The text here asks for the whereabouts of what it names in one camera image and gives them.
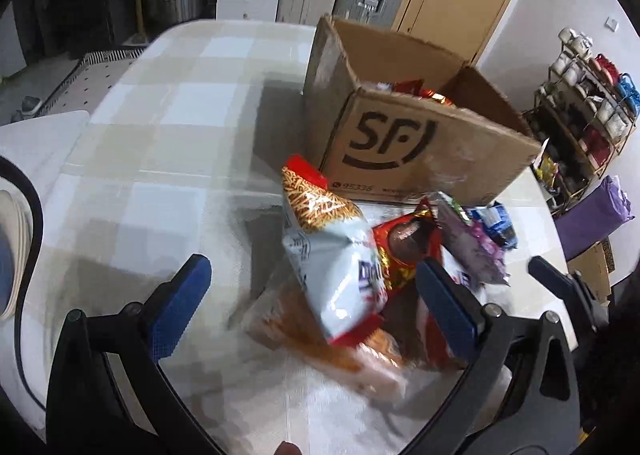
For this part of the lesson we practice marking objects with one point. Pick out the brown cardboard box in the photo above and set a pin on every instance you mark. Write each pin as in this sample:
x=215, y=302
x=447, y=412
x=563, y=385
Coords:
x=390, y=135

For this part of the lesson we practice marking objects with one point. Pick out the row of shelved sneakers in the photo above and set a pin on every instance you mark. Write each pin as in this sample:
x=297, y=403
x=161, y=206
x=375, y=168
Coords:
x=575, y=47

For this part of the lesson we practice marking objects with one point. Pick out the clear orange snack bag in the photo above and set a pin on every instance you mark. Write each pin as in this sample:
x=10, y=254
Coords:
x=320, y=350

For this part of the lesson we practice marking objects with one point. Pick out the metal shoe rack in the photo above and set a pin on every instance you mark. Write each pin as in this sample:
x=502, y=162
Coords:
x=565, y=132

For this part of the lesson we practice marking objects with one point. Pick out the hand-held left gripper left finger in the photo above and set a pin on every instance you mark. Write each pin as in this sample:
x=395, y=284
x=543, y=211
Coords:
x=180, y=305

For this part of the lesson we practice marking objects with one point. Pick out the purple snack packet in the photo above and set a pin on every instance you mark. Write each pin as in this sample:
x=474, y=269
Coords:
x=470, y=245

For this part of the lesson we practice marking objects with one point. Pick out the purple cloth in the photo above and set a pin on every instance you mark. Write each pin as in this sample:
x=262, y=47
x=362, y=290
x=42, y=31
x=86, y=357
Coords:
x=595, y=220

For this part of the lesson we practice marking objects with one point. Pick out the blue cookie packet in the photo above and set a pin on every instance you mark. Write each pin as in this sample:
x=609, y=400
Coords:
x=495, y=225

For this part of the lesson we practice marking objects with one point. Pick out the red cookie packet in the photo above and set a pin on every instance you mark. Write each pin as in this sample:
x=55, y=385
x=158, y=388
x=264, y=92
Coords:
x=400, y=240

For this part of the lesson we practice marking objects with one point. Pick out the white noodle snack bag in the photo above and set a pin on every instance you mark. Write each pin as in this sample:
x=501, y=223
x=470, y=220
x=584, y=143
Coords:
x=330, y=275

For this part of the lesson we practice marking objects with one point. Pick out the person's left hand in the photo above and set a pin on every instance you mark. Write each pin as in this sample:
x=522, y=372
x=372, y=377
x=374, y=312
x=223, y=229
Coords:
x=288, y=449

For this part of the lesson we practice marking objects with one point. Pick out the grey slipper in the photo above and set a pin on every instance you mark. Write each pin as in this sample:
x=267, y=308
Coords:
x=31, y=105

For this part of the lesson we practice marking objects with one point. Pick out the wooden door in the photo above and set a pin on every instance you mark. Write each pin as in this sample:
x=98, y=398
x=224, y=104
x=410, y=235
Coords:
x=475, y=0

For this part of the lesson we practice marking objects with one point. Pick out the red chips packet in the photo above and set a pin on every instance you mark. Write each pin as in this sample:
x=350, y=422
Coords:
x=415, y=87

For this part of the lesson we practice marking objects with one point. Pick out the striped floor mat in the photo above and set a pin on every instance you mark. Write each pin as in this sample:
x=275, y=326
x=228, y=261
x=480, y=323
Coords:
x=100, y=60

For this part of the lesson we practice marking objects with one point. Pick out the small brown cardboard carton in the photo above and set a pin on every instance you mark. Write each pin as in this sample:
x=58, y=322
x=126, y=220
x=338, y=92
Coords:
x=597, y=260

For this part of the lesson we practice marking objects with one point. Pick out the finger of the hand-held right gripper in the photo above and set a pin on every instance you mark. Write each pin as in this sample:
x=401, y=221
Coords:
x=550, y=276

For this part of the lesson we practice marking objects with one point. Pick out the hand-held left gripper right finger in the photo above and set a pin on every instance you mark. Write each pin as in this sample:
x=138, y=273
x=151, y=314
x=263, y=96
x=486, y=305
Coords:
x=445, y=305

